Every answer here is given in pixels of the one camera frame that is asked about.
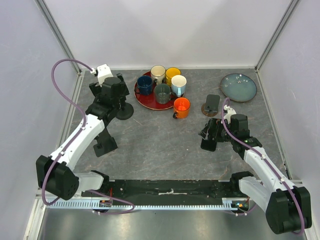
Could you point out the black phone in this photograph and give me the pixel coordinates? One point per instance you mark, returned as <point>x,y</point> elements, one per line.
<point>208,145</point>

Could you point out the light blue white mug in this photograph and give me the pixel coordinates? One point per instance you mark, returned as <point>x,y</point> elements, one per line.
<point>178,85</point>

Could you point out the yellow mug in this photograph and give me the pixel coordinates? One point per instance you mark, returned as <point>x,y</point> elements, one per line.
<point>170,73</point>

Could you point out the blue ceramic plate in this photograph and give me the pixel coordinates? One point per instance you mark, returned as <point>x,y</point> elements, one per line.
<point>238,87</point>

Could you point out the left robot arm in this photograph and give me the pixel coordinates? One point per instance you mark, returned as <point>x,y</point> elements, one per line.
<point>55,173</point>

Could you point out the black round-base phone stand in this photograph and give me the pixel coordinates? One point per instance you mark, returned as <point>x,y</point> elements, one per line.
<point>126,109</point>

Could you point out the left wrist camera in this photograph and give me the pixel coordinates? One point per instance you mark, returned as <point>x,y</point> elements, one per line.
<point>101,72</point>

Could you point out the slotted cable duct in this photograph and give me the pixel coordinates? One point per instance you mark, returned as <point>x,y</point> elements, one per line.
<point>101,204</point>

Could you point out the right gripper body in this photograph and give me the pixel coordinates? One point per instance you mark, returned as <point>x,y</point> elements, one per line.
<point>220,135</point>

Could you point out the orange mug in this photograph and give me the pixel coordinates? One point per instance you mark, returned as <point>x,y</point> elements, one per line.
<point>181,107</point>

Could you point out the grey glass mug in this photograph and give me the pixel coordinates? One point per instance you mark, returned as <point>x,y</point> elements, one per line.
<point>163,94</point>

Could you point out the cream mug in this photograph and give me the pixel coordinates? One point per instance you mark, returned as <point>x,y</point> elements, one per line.
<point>158,74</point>

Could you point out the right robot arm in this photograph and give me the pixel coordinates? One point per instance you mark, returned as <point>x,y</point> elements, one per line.
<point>287,207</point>

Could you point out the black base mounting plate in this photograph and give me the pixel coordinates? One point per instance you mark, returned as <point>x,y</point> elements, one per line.
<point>171,192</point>

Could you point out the red round tray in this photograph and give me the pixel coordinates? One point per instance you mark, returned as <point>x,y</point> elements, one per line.
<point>150,101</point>

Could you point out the dark blue mug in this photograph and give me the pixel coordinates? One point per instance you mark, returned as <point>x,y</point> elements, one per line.
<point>144,85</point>

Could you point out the black angled phone stand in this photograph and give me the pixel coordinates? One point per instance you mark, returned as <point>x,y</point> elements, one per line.
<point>105,143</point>

